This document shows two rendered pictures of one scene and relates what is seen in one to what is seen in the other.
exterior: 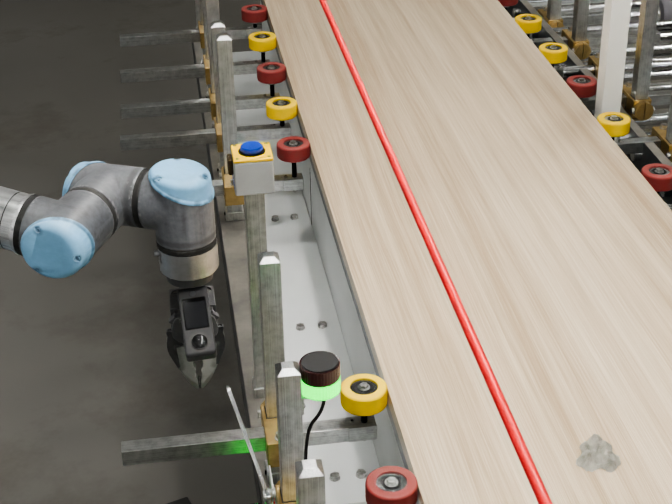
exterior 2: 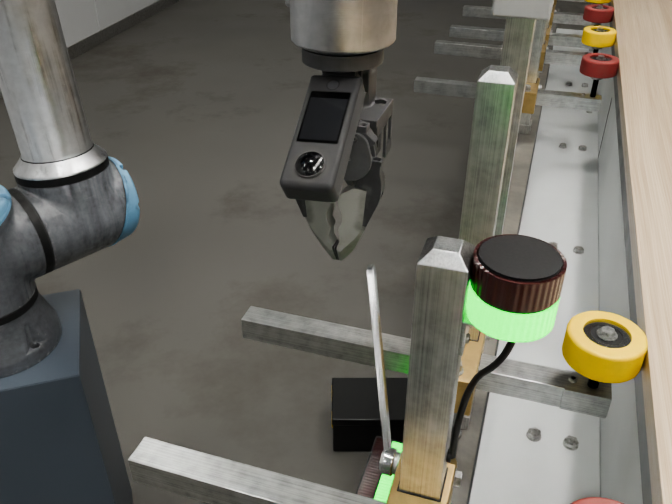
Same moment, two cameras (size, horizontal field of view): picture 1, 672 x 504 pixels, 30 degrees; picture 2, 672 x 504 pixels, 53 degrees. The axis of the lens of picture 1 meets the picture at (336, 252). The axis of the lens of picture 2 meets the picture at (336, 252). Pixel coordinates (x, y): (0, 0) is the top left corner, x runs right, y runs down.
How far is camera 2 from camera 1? 139 cm
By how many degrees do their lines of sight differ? 22
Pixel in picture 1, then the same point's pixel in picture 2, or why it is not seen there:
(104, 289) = (418, 195)
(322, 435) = (520, 385)
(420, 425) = not seen: outside the picture
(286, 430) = (421, 374)
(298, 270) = (570, 193)
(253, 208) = (514, 44)
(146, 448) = (273, 324)
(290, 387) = (442, 292)
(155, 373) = not seen: hidden behind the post
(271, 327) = (478, 198)
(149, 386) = not seen: hidden behind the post
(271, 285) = (491, 124)
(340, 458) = (549, 411)
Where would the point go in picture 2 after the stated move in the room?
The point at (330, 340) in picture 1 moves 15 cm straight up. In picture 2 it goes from (582, 268) to (599, 200)
